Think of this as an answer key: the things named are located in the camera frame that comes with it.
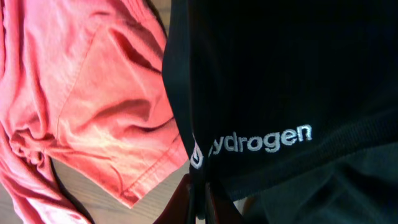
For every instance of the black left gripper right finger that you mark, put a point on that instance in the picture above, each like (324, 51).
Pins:
(220, 209)

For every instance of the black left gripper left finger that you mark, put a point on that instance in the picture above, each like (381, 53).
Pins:
(177, 209)

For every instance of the red t-shirt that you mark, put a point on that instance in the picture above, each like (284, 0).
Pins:
(81, 83)

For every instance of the black t-shirt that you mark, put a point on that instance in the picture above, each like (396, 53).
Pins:
(287, 107)

